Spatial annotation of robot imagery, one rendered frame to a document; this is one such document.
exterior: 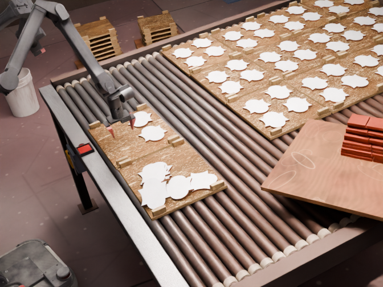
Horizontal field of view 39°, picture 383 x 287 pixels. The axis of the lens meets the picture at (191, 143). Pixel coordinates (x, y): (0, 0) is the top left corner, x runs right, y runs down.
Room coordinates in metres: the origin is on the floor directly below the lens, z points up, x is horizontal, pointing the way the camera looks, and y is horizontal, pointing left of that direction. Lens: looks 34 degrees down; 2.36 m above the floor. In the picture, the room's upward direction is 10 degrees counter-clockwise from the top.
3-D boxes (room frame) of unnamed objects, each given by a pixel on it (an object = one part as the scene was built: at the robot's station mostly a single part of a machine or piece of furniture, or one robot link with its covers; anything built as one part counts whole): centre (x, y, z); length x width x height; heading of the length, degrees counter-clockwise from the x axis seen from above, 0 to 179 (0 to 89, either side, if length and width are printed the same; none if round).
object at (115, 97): (2.15, 0.31, 1.20); 0.07 x 0.06 x 0.07; 125
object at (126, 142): (2.27, 0.28, 0.93); 0.41 x 0.35 x 0.02; 22
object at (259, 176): (2.27, -0.08, 0.90); 1.95 x 0.05 x 0.05; 21
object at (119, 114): (2.15, 0.31, 1.14); 0.10 x 0.07 x 0.07; 112
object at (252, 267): (2.16, 0.20, 0.90); 1.95 x 0.05 x 0.05; 21
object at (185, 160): (1.87, 0.12, 0.93); 0.41 x 0.35 x 0.02; 20
